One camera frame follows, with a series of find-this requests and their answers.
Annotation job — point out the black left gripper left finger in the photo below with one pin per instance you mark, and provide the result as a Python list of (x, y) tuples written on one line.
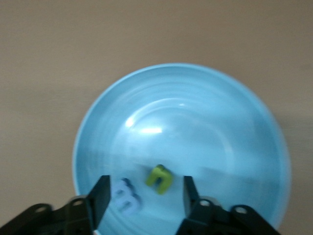
[(83, 215)]

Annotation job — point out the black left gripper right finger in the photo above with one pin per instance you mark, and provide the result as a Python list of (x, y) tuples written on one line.
[(200, 215)]

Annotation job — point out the blue letter m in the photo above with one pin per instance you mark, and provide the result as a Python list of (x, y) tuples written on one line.
[(134, 204)]

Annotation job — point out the green letter n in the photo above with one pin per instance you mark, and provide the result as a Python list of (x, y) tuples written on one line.
[(159, 172)]

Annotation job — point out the blue plate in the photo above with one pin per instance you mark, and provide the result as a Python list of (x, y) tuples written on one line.
[(195, 122)]

